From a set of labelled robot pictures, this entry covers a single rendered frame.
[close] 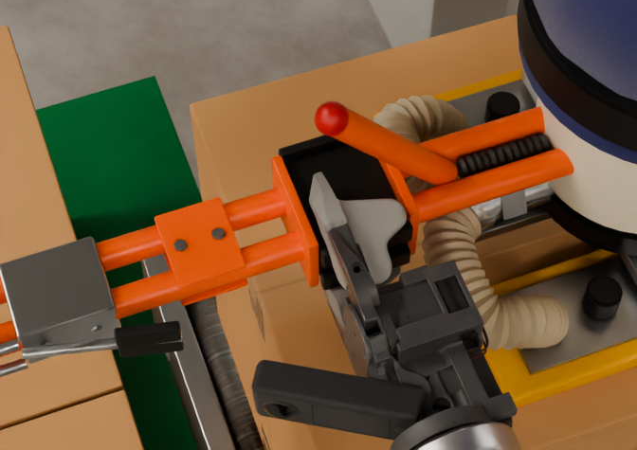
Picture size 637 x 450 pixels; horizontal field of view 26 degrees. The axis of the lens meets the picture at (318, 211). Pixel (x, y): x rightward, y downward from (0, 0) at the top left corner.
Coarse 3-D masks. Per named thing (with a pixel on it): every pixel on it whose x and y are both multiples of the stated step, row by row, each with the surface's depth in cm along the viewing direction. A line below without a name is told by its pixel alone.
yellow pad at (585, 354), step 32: (608, 256) 112; (512, 288) 110; (544, 288) 109; (576, 288) 109; (608, 288) 107; (576, 320) 108; (608, 320) 108; (512, 352) 107; (544, 352) 106; (576, 352) 106; (608, 352) 107; (512, 384) 106; (544, 384) 106; (576, 384) 107
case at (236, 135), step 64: (384, 64) 124; (448, 64) 124; (512, 64) 124; (192, 128) 124; (256, 128) 120; (256, 192) 117; (512, 256) 114; (576, 256) 114; (256, 320) 118; (320, 320) 111; (320, 448) 105; (384, 448) 105; (576, 448) 108
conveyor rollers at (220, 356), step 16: (192, 304) 172; (208, 304) 172; (192, 320) 172; (208, 320) 171; (208, 336) 170; (224, 336) 169; (208, 352) 169; (224, 352) 168; (208, 368) 169; (224, 368) 167; (224, 384) 166; (240, 384) 166; (224, 400) 166; (240, 400) 165; (240, 416) 164; (240, 432) 163; (256, 432) 163; (240, 448) 163; (256, 448) 162
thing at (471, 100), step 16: (496, 80) 121; (512, 80) 121; (432, 96) 120; (448, 96) 120; (464, 96) 119; (480, 96) 119; (496, 96) 116; (512, 96) 116; (528, 96) 119; (464, 112) 118; (480, 112) 118; (496, 112) 115; (512, 112) 115
